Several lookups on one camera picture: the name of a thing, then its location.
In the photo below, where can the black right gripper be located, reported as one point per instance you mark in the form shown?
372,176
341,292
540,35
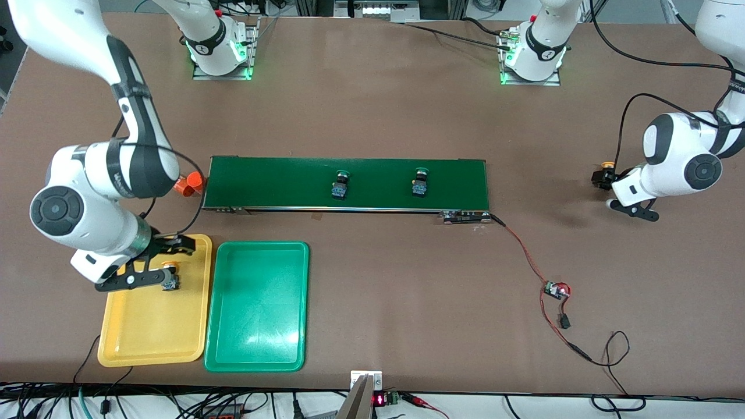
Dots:
169,244

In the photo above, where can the yellow push button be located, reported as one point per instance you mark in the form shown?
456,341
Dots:
170,283
609,174

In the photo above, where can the orange 4680 cylinder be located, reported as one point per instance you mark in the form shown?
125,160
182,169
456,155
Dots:
198,179
184,188

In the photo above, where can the green push button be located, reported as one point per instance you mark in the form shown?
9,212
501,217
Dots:
418,189
339,191

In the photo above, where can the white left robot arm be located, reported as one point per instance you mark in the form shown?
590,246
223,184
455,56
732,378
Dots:
669,169

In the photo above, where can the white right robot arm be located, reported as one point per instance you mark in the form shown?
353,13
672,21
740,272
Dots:
87,35

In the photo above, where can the yellow plastic tray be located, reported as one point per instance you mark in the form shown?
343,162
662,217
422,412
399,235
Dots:
151,326

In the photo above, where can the green plastic tray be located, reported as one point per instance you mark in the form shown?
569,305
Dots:
256,308

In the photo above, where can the green conveyor belt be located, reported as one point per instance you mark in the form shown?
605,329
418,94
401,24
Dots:
279,183

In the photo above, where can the small black circuit board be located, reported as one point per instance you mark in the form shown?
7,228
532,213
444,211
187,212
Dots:
554,289

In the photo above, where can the grey metal pole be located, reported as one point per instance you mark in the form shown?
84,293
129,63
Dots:
356,404

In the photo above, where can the red digit display module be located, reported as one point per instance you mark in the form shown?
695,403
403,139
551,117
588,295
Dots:
379,400

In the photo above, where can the green terminal block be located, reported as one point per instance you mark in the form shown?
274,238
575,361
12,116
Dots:
393,398

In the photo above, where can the white lit device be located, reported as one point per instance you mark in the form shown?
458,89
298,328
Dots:
375,9

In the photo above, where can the red clip lead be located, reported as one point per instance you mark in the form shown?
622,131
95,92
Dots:
422,401

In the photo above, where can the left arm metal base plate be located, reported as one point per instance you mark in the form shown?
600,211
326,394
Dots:
529,82

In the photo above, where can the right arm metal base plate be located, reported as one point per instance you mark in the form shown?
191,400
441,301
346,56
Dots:
221,75

